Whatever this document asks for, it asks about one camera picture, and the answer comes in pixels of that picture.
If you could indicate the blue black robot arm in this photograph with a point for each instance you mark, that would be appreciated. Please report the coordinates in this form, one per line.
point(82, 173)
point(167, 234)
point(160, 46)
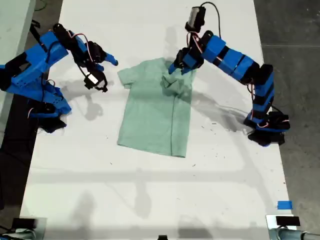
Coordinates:
point(37, 65)
point(232, 60)

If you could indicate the small black box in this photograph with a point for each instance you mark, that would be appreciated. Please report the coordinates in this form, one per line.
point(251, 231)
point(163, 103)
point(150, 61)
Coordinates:
point(23, 223)
point(287, 221)

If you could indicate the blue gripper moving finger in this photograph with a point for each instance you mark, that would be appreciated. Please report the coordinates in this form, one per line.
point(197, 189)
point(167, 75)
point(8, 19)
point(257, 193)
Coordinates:
point(111, 59)
point(173, 68)

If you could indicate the small black knob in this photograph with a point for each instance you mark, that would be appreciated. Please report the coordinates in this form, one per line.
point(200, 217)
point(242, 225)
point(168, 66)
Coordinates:
point(162, 237)

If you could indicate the pale side table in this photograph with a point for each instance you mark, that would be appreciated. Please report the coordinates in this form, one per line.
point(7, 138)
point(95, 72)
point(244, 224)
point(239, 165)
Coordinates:
point(12, 25)

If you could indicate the black stand leg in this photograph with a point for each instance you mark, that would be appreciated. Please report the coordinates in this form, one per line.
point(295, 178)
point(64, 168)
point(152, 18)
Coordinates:
point(35, 24)

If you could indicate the blue tape strip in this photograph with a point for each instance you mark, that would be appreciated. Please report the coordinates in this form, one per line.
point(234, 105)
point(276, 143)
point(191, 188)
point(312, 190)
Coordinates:
point(285, 205)

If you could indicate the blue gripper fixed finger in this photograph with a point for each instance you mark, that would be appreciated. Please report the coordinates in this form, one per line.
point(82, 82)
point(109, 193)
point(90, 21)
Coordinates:
point(187, 71)
point(100, 67)

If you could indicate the grey blue rounded object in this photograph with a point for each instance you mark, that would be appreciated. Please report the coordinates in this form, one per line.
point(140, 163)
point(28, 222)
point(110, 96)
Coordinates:
point(287, 235)
point(22, 235)

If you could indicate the black silver camera box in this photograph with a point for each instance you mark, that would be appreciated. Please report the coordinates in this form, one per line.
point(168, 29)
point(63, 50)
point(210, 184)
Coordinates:
point(196, 17)

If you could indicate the black camera box with label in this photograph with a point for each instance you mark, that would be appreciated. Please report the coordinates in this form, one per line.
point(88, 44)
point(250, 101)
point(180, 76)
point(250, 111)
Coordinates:
point(93, 80)

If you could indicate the pale green t-shirt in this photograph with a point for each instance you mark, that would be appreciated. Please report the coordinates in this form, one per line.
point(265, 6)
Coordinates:
point(150, 120)

